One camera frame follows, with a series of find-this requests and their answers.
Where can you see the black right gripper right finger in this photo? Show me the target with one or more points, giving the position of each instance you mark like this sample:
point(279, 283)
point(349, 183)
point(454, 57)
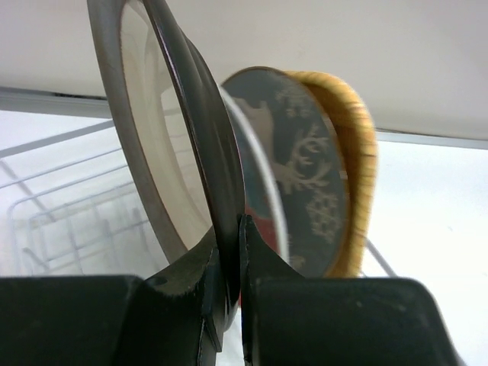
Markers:
point(288, 319)

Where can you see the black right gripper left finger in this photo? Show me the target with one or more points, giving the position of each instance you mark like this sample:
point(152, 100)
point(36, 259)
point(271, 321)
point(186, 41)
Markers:
point(113, 320)

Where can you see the red teal patterned plate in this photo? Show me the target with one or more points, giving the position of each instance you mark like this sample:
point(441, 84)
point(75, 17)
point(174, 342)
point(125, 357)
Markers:
point(263, 190)

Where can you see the grey plate deer pattern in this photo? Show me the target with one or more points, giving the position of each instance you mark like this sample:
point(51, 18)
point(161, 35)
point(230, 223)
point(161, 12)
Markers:
point(302, 148)

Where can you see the orange woven square plate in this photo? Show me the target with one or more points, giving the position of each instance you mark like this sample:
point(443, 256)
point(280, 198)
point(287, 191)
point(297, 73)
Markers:
point(355, 132)

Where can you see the cream plate brown rim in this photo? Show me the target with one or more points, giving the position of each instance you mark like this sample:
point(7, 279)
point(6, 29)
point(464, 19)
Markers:
point(174, 129)

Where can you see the white wire dish rack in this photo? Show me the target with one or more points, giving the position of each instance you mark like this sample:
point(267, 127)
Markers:
point(69, 205)

